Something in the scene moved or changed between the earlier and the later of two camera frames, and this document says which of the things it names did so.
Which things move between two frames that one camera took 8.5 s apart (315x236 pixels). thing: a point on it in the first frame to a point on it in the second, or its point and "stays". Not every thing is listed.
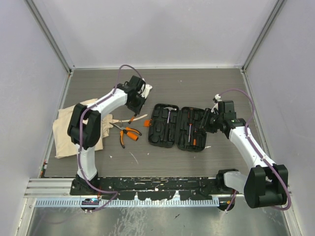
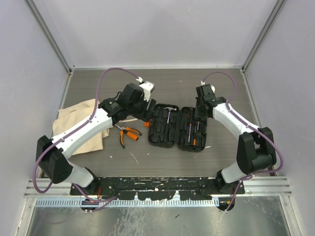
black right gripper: (204, 125) to (198, 113)
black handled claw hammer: (170, 108) stays
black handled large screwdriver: (190, 116) stays
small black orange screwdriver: (195, 137) stays
